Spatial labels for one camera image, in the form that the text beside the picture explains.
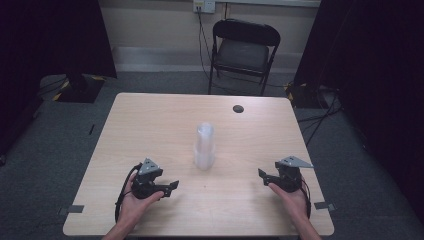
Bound person's right hand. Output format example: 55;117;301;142
267;181;312;222

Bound black curtain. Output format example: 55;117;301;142
0;0;118;156
293;0;424;216

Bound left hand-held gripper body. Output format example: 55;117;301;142
131;157;168;201

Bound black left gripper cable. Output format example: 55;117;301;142
114;162;143;224

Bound black floor cables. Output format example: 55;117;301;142
295;87;345;147

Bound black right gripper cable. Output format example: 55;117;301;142
299;179;313;220

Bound black folding chair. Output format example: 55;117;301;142
207;18;282;97

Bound stack of clear plastic cups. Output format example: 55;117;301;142
193;121;217;171

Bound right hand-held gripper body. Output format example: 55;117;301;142
274;155;315;194

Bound white wall socket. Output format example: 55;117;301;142
192;0;217;15

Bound person's left hand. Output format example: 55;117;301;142
116;173;165;232

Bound grey tape strip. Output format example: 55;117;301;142
57;204;86;216
313;200;336;212

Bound black stand base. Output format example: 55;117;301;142
52;73;108;104

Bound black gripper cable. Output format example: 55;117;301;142
114;162;143;224
299;179;313;220

